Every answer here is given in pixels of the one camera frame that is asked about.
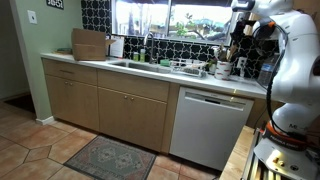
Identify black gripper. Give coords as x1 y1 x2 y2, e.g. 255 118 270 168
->
233 19 257 39

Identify metal robot base stand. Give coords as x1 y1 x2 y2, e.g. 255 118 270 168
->
241 128 320 180

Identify white crock with red peppers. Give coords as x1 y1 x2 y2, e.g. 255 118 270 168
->
214 60 234 81

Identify large clear water bottle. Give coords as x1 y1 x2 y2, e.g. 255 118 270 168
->
257 54 280 88

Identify chrome kitchen faucet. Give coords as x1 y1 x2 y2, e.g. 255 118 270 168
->
143 32 158 65

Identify kitchen window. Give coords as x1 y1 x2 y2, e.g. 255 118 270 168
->
111 0 234 44

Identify green soap bottle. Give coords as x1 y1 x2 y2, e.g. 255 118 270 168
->
139 48 147 63

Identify white dishwasher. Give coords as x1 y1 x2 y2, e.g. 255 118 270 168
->
169 86 255 172

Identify stainless steel sink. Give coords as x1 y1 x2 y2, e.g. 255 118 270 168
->
109 59 174 74

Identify white framed card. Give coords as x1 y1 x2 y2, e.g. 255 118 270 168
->
109 34 126 59

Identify light wooden board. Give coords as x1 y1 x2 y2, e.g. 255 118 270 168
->
219 125 256 180

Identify light wooden base cabinets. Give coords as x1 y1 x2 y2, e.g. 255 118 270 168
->
41 58 181 154

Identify brown cardboard box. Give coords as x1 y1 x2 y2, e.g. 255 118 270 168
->
70 28 117 62

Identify flat green tray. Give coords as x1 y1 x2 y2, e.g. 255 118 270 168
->
53 48 73 56

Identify patterned green red rug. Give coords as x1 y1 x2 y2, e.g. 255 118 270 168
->
63 134 158 180

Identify white wall power outlet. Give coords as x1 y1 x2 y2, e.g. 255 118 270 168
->
237 56 248 78

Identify metal wire dish rack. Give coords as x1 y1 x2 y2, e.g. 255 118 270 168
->
169 59 208 79

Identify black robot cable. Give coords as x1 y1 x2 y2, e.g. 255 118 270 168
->
251 19 291 134

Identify black white wall art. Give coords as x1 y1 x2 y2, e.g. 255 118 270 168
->
45 0 65 10

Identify white light switch plate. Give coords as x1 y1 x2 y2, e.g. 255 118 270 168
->
27 9 39 25

